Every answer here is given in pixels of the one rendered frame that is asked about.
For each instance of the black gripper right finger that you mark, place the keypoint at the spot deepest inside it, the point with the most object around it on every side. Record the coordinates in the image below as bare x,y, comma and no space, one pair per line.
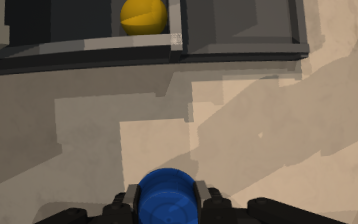
261,210

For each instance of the yellow ball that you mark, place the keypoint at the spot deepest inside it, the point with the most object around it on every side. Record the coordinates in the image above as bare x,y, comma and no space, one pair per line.
143,17

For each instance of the blue plug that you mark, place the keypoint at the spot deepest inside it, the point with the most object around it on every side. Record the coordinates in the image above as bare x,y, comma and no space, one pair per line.
167,197

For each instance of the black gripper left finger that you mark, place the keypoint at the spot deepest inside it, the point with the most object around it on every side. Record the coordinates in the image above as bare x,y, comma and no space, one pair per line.
118,212

